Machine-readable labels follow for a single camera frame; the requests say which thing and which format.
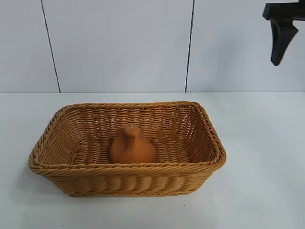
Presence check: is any bumpy orange fruit with stem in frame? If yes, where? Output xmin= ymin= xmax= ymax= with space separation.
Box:
xmin=110 ymin=124 xmax=157 ymax=165

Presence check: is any tan woven wicker basket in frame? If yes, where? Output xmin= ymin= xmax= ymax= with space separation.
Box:
xmin=28 ymin=102 xmax=227 ymax=198

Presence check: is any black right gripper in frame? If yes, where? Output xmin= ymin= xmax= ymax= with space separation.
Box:
xmin=263 ymin=0 xmax=305 ymax=66

